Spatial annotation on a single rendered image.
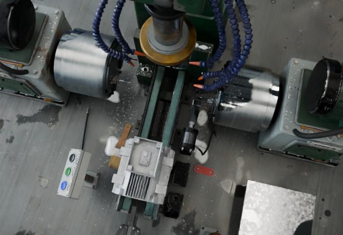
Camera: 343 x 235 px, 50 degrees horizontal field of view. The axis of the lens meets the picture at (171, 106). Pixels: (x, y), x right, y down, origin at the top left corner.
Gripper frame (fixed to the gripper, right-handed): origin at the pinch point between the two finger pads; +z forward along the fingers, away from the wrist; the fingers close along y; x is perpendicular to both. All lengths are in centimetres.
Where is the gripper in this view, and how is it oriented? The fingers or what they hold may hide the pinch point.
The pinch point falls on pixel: (132, 215)
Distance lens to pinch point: 136.1
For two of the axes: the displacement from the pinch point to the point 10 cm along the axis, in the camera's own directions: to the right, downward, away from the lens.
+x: 0.3, 1.4, 9.9
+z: 2.2, -9.7, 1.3
